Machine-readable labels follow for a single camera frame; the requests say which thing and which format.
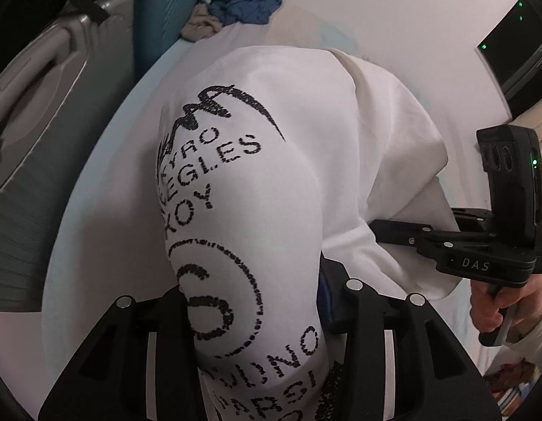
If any teal suitcase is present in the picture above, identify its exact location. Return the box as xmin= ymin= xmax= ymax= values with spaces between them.
xmin=133 ymin=0 xmax=210 ymax=77

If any dark window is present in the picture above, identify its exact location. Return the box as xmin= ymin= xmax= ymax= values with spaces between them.
xmin=475 ymin=0 xmax=542 ymax=115

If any colourful patterned cloth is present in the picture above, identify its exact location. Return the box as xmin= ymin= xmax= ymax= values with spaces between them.
xmin=484 ymin=357 xmax=542 ymax=421

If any silver suitcase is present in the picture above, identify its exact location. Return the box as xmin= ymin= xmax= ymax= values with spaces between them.
xmin=0 ymin=0 xmax=136 ymax=312

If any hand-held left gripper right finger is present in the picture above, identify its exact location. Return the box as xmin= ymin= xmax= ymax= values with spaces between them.
xmin=317 ymin=259 xmax=504 ymax=421

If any beige cloth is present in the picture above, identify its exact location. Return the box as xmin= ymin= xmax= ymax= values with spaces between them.
xmin=180 ymin=4 xmax=223 ymax=44

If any person's right hand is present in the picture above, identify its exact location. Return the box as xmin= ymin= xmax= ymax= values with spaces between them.
xmin=470 ymin=267 xmax=542 ymax=338

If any white printed sweatshirt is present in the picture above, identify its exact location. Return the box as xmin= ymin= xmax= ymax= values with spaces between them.
xmin=154 ymin=46 xmax=467 ymax=421

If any blue clothes pile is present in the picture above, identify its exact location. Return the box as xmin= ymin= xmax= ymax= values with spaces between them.
xmin=208 ymin=0 xmax=284 ymax=27

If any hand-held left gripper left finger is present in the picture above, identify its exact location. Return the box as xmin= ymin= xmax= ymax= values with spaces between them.
xmin=38 ymin=285 xmax=206 ymax=421

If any striped bed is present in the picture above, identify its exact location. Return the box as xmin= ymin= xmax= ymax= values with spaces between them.
xmin=36 ymin=18 xmax=500 ymax=421

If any beige curtain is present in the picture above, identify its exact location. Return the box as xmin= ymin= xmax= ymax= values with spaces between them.
xmin=507 ymin=95 xmax=542 ymax=139

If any person's right forearm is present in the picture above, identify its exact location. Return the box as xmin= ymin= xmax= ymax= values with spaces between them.
xmin=501 ymin=285 xmax=542 ymax=373

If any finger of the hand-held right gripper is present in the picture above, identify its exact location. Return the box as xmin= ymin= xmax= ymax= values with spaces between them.
xmin=417 ymin=234 xmax=500 ymax=257
xmin=370 ymin=219 xmax=434 ymax=246

